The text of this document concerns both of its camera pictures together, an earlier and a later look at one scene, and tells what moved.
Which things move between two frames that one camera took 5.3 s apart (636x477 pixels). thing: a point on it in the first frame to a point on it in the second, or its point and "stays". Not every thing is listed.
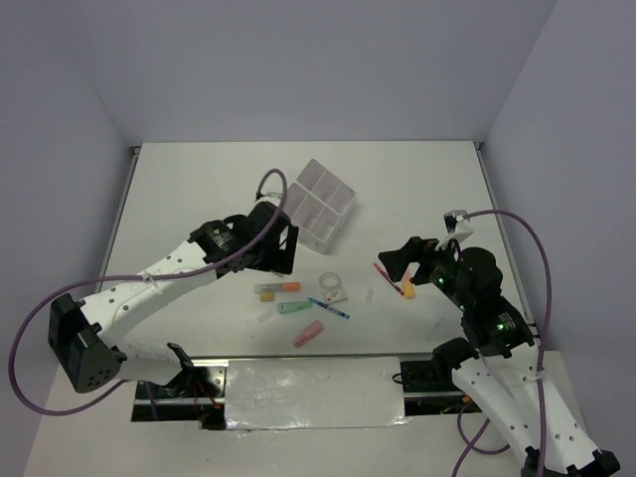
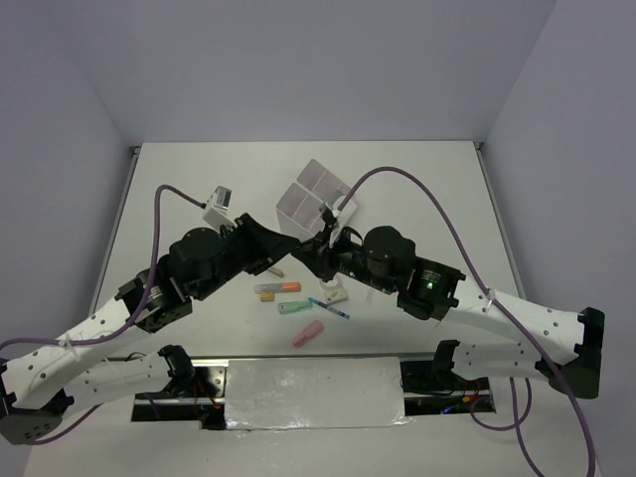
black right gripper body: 440,270 to 350,262
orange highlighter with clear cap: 280,286 stays
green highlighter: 294,306 stays
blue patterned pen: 329,307 stays
